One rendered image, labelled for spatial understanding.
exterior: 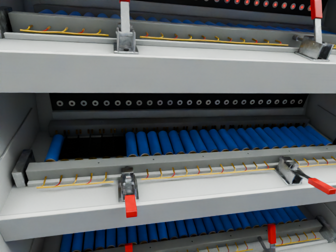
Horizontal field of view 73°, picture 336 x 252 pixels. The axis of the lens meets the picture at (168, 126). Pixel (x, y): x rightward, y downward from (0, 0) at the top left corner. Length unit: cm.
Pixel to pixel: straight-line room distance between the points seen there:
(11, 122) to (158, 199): 24
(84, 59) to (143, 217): 23
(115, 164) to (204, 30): 24
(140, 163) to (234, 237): 27
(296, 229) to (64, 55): 54
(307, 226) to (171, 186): 36
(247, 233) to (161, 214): 24
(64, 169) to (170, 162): 15
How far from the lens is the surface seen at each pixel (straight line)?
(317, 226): 64
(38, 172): 37
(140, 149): 39
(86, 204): 34
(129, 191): 31
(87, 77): 28
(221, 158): 39
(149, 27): 34
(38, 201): 36
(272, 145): 47
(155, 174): 36
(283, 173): 43
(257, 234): 55
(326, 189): 38
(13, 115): 40
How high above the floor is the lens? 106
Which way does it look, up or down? 16 degrees down
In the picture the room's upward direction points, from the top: 2 degrees clockwise
